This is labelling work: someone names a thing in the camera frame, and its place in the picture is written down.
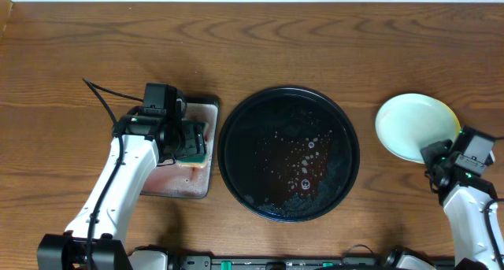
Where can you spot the light blue plate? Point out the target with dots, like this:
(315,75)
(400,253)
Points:
(407,123)

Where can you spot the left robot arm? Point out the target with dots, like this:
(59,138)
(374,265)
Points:
(141,144)

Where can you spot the rectangular black soapy tray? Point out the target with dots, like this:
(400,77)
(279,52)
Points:
(185,181)

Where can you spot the yellow plate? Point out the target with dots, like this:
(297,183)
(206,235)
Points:
(457,123)

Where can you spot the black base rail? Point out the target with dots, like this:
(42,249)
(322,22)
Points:
(235,263)

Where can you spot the round black tray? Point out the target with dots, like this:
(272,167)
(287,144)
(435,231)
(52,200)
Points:
(288,154)

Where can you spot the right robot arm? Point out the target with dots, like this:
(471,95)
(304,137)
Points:
(470,202)

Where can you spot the green yellow sponge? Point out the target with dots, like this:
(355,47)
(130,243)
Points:
(193,145)

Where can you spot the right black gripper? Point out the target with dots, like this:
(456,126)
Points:
(432,151)

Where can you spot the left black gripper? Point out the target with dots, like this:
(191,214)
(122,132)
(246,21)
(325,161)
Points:
(195,140)

